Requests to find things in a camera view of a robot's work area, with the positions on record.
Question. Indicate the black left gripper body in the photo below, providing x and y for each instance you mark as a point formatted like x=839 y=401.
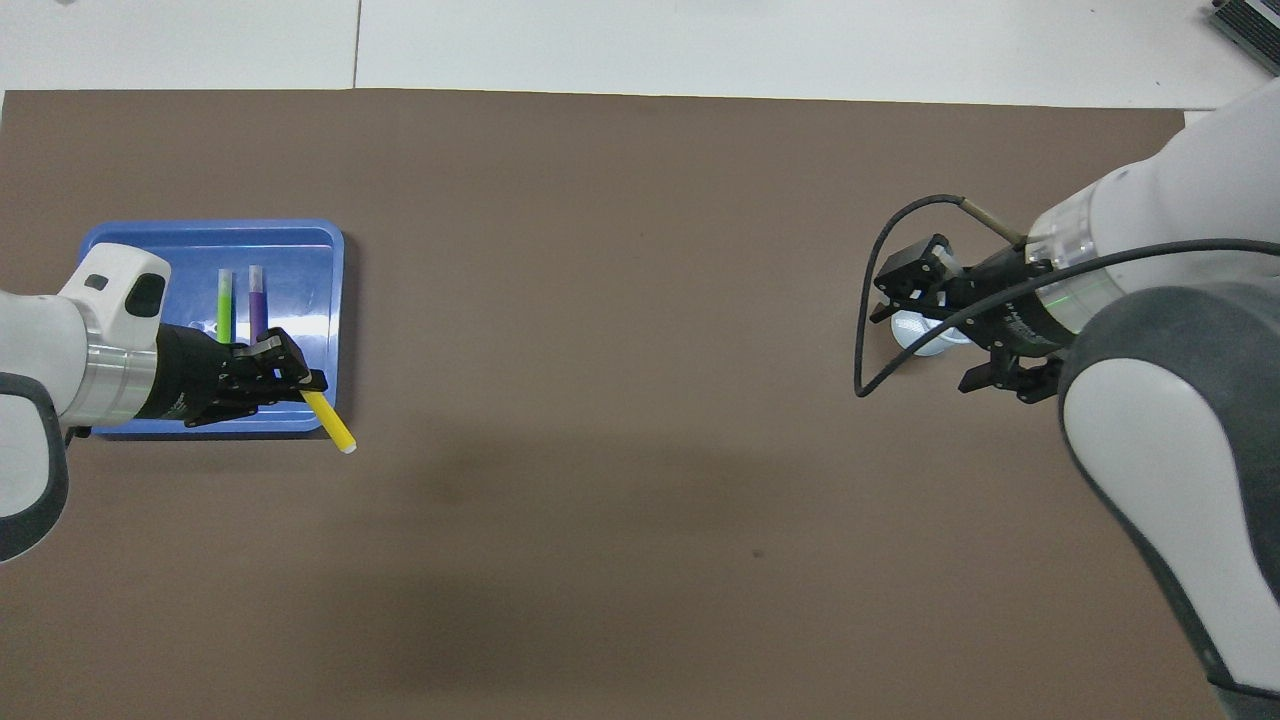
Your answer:
x=195 y=375

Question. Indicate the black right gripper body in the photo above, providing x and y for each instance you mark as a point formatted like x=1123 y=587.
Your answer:
x=1010 y=310

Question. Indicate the purple marker pen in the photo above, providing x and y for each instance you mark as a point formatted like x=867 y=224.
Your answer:
x=258 y=300

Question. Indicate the yellow marker pen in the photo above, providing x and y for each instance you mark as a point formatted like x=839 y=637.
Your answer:
x=330 y=420

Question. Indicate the green marker pen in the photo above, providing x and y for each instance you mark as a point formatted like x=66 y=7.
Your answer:
x=225 y=305

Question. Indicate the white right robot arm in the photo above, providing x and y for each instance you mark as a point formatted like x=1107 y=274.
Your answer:
x=1180 y=420

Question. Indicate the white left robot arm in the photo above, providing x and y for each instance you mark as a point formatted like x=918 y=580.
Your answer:
x=60 y=350

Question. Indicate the blue plastic tray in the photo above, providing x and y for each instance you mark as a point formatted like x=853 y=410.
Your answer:
x=310 y=300

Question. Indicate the translucent plastic cup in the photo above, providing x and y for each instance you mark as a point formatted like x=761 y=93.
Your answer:
x=925 y=335

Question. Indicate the brown table mat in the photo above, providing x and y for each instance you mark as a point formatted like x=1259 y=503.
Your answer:
x=640 y=500

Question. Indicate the grey ribbed device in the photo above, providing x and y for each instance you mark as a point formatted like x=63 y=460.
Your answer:
x=1250 y=30

